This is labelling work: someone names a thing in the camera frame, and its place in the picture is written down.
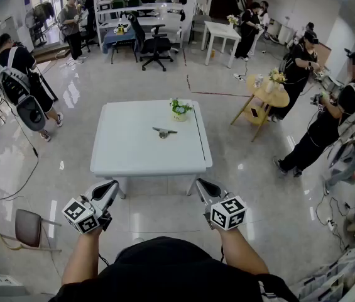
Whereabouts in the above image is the small metal tool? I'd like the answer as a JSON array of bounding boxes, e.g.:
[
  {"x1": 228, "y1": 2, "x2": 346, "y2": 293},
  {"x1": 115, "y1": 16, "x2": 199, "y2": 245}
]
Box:
[{"x1": 151, "y1": 126, "x2": 178, "y2": 140}]

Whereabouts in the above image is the white square table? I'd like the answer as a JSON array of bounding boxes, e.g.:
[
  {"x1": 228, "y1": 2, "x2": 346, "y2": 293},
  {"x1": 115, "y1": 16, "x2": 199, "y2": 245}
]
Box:
[{"x1": 200, "y1": 20, "x2": 243, "y2": 69}]

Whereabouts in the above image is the grey chair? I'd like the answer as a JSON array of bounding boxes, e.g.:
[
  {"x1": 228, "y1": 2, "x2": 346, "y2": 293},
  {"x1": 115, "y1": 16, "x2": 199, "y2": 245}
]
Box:
[{"x1": 190, "y1": 13, "x2": 212, "y2": 45}]

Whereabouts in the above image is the round wooden side table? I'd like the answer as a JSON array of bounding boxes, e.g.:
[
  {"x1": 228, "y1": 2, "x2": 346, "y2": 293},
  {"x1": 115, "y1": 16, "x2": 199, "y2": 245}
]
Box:
[{"x1": 230, "y1": 74, "x2": 290, "y2": 143}]

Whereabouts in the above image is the table with blue cloth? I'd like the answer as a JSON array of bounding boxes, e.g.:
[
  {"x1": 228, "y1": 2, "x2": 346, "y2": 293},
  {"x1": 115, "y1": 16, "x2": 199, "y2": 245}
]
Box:
[{"x1": 103, "y1": 23, "x2": 138, "y2": 65}]

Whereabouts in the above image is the brown chair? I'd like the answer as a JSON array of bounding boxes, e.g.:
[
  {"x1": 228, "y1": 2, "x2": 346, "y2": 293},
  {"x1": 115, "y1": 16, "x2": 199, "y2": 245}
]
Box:
[{"x1": 0, "y1": 208, "x2": 62, "y2": 253}]

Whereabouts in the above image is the person's right forearm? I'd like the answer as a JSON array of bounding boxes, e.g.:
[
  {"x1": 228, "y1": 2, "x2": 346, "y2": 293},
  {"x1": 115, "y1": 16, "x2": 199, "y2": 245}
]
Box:
[{"x1": 216, "y1": 225, "x2": 270, "y2": 276}]

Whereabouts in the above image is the black office chair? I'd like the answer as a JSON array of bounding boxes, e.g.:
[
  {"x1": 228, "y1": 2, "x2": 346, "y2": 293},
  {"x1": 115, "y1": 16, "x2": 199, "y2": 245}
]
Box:
[{"x1": 128, "y1": 12, "x2": 180, "y2": 72}]

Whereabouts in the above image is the white cabinet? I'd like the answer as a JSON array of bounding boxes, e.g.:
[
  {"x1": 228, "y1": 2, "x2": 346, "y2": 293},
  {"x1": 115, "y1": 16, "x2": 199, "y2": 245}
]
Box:
[{"x1": 0, "y1": 271, "x2": 29, "y2": 298}]

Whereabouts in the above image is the black floor cable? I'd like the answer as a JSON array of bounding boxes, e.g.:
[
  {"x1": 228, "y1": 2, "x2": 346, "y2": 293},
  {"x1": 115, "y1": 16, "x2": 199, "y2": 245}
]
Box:
[{"x1": 0, "y1": 105, "x2": 40, "y2": 203}]

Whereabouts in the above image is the white shelving unit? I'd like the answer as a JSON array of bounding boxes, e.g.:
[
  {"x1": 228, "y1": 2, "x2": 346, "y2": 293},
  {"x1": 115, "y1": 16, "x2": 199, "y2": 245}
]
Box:
[{"x1": 92, "y1": 0, "x2": 188, "y2": 53}]

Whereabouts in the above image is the clothes rack with dark garments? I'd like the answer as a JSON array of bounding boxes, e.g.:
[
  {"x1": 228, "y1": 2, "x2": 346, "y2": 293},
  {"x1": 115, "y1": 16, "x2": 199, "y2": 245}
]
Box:
[{"x1": 34, "y1": 0, "x2": 55, "y2": 20}]

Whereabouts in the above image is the person's left forearm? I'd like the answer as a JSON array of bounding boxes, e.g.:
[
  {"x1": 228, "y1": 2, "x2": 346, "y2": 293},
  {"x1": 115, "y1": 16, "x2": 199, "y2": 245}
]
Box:
[{"x1": 61, "y1": 228, "x2": 102, "y2": 286}]

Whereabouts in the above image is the grey backpack rig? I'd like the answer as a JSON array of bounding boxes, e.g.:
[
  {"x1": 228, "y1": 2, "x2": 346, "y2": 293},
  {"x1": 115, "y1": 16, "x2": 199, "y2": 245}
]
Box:
[
  {"x1": 327, "y1": 80, "x2": 355, "y2": 169},
  {"x1": 0, "y1": 47, "x2": 46, "y2": 132}
]

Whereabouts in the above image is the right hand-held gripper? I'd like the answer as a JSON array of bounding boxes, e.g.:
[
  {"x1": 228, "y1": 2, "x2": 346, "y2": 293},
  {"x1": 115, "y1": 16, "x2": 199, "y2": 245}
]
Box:
[{"x1": 195, "y1": 178, "x2": 248, "y2": 232}]

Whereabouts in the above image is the person's black shirt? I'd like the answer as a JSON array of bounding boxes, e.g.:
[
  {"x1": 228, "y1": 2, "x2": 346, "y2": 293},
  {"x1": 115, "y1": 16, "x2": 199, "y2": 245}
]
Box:
[{"x1": 48, "y1": 236, "x2": 300, "y2": 302}]

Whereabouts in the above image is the small potted green plant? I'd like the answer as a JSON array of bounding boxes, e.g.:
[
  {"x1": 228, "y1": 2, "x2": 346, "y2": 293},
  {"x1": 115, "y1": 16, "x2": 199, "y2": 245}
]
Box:
[{"x1": 168, "y1": 98, "x2": 194, "y2": 123}]

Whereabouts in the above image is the white storage bin rack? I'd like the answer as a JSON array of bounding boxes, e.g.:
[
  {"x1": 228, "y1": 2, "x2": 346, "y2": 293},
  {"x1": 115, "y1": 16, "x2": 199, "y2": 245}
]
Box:
[{"x1": 290, "y1": 240, "x2": 355, "y2": 302}]

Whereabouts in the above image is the yellow flower bouquet in vase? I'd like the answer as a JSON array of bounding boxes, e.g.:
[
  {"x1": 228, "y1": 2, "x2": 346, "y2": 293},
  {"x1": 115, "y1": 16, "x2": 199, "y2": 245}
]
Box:
[{"x1": 265, "y1": 69, "x2": 288, "y2": 94}]

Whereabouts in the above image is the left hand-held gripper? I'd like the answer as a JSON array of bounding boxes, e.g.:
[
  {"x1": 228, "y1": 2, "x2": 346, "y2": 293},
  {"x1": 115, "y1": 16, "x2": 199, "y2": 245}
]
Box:
[{"x1": 62, "y1": 180, "x2": 121, "y2": 234}]

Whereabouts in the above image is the wooden step platform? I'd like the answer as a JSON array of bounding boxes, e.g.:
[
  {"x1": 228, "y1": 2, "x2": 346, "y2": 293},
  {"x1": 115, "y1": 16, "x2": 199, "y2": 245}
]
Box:
[{"x1": 31, "y1": 44, "x2": 71, "y2": 64}]

